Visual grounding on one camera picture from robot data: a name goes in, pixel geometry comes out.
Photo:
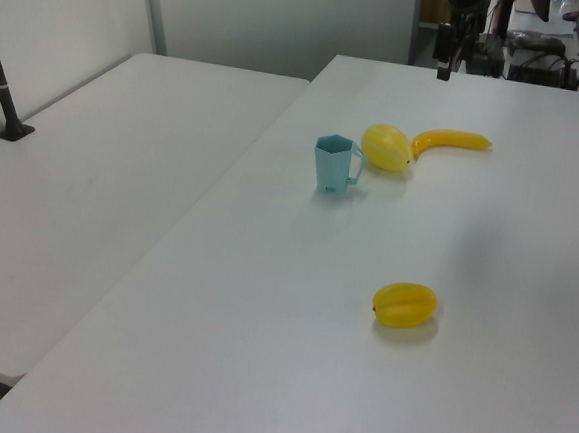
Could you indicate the wooden cabinet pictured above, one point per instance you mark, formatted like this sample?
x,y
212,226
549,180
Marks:
x,y
433,4

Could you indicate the black bag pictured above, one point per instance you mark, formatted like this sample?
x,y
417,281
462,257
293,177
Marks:
x,y
536,42

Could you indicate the yellow toy starfruit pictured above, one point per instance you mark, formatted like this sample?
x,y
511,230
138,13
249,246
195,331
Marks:
x,y
404,306

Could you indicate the black electronics box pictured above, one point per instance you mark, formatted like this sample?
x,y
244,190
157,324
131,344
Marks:
x,y
542,68

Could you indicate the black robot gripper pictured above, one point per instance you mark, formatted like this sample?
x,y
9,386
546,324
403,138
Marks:
x,y
468,1

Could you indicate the yellow toy banana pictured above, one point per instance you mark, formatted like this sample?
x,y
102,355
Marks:
x,y
451,139

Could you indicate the yellow striped toy melon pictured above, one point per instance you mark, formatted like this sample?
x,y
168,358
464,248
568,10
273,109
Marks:
x,y
386,149

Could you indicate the black camera pole with base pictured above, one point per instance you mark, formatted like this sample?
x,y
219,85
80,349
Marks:
x,y
1,88

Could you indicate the light blue hexagonal mug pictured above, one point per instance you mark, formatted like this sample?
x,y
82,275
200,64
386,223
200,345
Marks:
x,y
332,166

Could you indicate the grey partition frame post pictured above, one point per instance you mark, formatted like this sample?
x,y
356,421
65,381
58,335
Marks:
x,y
154,7

